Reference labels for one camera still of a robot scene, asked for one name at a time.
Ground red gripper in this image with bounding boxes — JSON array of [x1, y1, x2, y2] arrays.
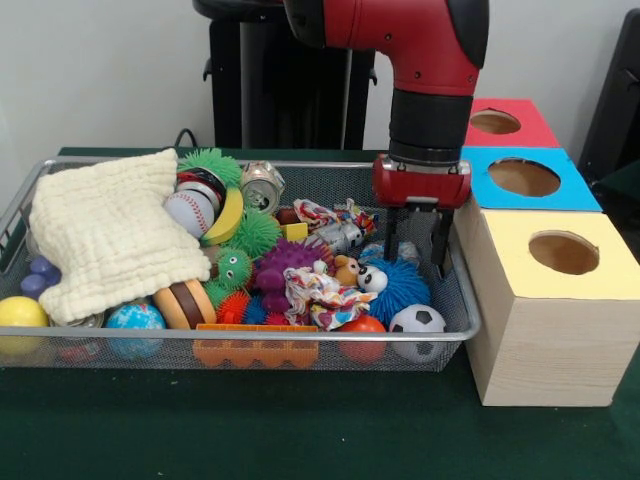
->
[[371, 154, 473, 279]]

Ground cream waffle cloth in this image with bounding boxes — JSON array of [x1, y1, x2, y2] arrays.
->
[[28, 148, 213, 324]]

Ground white baseball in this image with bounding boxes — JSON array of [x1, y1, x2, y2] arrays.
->
[[163, 192, 216, 237]]

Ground green puffer ball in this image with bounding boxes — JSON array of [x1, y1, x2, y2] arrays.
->
[[177, 147, 244, 191]]

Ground dark green table cloth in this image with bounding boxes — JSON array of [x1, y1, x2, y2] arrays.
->
[[590, 158, 640, 214], [0, 146, 640, 480]]

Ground crushed drink can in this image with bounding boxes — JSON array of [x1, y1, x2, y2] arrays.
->
[[240, 160, 287, 211]]

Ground silver wire mesh bin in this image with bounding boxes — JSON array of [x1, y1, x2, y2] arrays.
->
[[0, 155, 482, 374]]

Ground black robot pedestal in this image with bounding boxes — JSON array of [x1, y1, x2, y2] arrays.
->
[[192, 0, 396, 150]]

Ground wooden box with three holes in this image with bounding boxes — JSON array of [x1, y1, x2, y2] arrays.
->
[[452, 97, 640, 407]]

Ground black chair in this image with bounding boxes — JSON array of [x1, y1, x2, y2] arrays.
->
[[577, 8, 640, 174]]

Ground purple spiky toy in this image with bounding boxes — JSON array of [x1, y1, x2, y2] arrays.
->
[[253, 238, 335, 314]]

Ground crushed clear plastic bottle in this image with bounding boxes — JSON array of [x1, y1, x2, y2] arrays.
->
[[359, 241, 422, 265]]

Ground blue puffer ball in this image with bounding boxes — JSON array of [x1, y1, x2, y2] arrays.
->
[[367, 257, 432, 326]]

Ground colourful rope toy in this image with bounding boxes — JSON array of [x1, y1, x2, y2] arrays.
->
[[292, 198, 379, 234]]

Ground toy hamburger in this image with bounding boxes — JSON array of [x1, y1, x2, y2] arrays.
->
[[152, 278, 217, 330]]

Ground soccer ball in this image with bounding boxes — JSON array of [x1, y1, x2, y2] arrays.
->
[[388, 304, 447, 362]]

